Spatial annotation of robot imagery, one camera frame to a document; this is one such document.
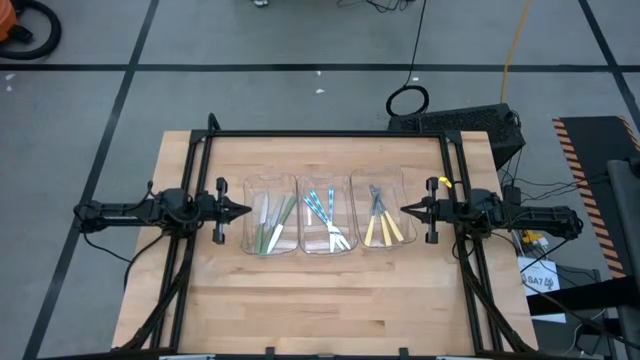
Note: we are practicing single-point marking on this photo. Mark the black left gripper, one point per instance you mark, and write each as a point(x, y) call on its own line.
point(210, 210)

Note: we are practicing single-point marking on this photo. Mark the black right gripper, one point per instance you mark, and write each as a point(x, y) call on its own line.
point(445, 210)

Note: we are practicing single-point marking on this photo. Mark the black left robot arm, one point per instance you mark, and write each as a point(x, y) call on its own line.
point(125, 210)

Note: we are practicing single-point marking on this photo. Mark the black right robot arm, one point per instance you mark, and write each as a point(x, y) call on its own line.
point(540, 217)

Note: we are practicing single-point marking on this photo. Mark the clear plastic bin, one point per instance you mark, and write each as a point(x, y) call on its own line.
point(405, 200)
point(347, 210)
point(248, 210)

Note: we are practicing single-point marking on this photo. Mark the black computer case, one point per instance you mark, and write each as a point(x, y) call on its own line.
point(460, 122)

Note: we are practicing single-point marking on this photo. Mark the yellow plug connectors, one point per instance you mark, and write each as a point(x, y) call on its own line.
point(530, 236)

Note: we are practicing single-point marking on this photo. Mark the white paper sign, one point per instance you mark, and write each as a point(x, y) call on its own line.
point(537, 280)

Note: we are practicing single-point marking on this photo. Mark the black beam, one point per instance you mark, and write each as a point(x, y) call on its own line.
point(575, 302)

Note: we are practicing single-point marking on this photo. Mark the black hazard-striped platform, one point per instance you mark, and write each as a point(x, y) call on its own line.
point(595, 145)

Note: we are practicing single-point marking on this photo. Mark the grey equipment column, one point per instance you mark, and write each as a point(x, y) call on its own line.
point(627, 210)

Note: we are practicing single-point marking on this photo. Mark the orange vacuum cleaner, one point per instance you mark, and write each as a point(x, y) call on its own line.
point(6, 20)

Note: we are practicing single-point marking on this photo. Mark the black aluminium table frame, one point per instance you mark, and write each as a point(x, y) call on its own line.
point(325, 134)

